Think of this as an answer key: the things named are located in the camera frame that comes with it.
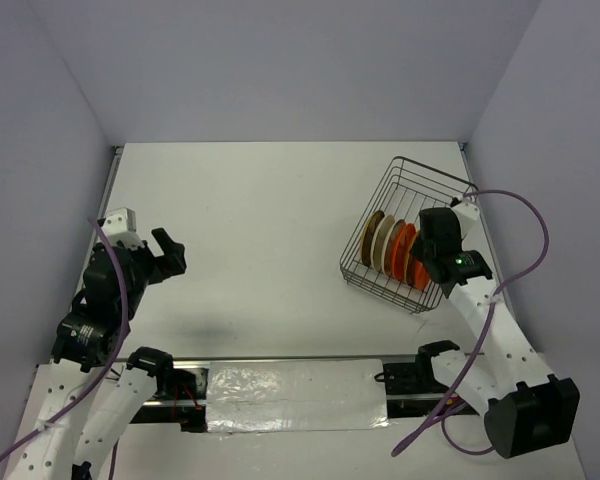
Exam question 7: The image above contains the wire dish rack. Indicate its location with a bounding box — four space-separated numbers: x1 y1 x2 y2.
339 156 477 314

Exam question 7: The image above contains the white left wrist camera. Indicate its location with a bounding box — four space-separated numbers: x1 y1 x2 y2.
101 208 145 251

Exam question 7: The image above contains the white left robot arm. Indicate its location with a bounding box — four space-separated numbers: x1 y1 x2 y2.
0 222 187 479

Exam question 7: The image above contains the yellow patterned plate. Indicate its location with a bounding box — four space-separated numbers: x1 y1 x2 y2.
404 231 419 286

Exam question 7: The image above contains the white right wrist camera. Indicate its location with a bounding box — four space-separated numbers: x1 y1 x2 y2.
449 198 481 239

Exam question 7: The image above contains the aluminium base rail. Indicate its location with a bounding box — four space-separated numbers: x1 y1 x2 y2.
114 352 481 432

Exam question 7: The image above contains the white plate in rack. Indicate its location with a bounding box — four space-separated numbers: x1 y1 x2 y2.
371 214 395 272

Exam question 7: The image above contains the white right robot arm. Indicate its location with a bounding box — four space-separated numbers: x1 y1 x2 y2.
410 202 580 458

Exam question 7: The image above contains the orange plate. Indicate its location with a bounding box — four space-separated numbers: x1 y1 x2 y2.
392 223 416 282
412 257 430 292

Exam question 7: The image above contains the cream plate with ink drawing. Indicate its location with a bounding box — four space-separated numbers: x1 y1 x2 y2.
383 219 406 277

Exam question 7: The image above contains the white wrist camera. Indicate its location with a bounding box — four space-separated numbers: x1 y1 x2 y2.
101 208 145 251
449 198 481 239

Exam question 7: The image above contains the brown rimmed plate in rack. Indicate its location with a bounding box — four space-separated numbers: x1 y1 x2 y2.
360 210 385 267

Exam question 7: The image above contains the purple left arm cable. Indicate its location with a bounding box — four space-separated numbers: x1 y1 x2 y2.
0 215 133 480

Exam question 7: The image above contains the silver foil tape sheet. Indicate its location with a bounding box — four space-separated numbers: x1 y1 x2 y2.
205 359 389 434

